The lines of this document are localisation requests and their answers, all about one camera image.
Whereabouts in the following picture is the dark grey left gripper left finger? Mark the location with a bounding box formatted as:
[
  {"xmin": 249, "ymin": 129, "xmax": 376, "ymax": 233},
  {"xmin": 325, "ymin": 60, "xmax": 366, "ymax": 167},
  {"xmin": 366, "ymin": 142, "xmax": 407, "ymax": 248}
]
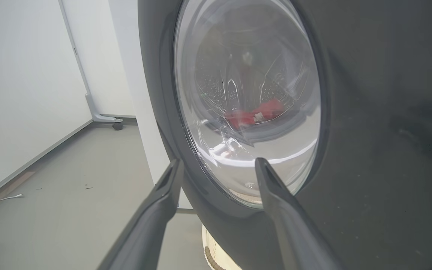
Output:
[{"xmin": 98, "ymin": 159, "xmax": 185, "ymax": 270}]

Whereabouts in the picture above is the red garment with white stripes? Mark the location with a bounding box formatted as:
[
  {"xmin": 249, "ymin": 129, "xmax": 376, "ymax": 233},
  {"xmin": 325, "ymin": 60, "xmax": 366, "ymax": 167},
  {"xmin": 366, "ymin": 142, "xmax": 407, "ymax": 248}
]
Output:
[{"xmin": 224, "ymin": 98, "xmax": 286, "ymax": 130}]

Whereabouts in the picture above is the dark grey glass washing machine door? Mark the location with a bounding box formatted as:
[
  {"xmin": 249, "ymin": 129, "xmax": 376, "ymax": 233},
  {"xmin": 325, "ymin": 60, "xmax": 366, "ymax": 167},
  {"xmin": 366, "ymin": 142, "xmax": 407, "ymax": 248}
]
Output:
[{"xmin": 138, "ymin": 0, "xmax": 432, "ymax": 270}]

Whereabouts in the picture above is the thin white cable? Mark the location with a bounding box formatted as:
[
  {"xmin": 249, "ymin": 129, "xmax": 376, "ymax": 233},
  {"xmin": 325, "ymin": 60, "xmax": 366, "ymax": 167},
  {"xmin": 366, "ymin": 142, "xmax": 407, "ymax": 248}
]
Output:
[{"xmin": 0, "ymin": 193, "xmax": 24, "ymax": 205}]

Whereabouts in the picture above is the white wheeled panel stand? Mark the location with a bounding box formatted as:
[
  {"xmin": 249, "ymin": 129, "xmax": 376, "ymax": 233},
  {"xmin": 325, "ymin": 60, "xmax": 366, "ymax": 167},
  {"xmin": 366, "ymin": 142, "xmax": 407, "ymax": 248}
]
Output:
[{"xmin": 58, "ymin": 0, "xmax": 124, "ymax": 131}]

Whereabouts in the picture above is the cream perforated plastic laundry basket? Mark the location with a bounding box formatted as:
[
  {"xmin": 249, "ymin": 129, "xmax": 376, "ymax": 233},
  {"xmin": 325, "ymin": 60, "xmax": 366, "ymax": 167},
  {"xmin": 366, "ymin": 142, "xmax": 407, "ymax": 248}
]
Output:
[{"xmin": 202, "ymin": 224, "xmax": 243, "ymax": 270}]

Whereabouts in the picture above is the white washing machine body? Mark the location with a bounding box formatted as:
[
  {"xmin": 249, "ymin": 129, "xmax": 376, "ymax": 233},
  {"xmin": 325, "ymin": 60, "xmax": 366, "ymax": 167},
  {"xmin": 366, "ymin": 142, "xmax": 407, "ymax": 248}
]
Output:
[{"xmin": 108, "ymin": 0, "xmax": 196, "ymax": 210}]

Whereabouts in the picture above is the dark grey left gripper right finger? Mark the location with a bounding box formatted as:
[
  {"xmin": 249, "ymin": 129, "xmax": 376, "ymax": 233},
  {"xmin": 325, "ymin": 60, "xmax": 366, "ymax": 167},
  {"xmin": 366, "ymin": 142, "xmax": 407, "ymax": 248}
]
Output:
[{"xmin": 255, "ymin": 157, "xmax": 346, "ymax": 270}]

